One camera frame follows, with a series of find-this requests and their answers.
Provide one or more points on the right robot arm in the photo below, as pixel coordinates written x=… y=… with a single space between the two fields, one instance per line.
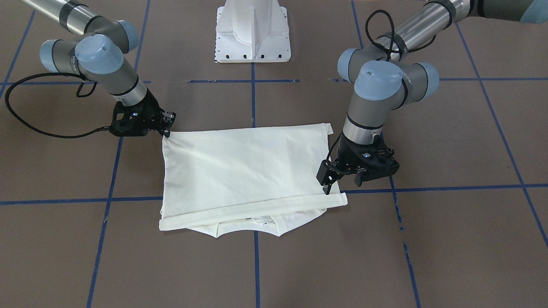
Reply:
x=97 y=54

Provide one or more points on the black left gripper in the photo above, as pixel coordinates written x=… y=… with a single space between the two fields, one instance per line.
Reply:
x=345 y=155

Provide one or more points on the cream long-sleeve shirt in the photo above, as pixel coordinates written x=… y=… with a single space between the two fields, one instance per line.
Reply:
x=257 y=179

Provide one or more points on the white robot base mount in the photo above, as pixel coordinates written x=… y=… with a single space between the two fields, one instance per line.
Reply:
x=252 y=31

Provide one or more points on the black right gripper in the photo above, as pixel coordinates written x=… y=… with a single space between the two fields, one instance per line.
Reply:
x=150 y=110

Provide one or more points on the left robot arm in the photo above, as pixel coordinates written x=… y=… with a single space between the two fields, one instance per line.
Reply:
x=384 y=82

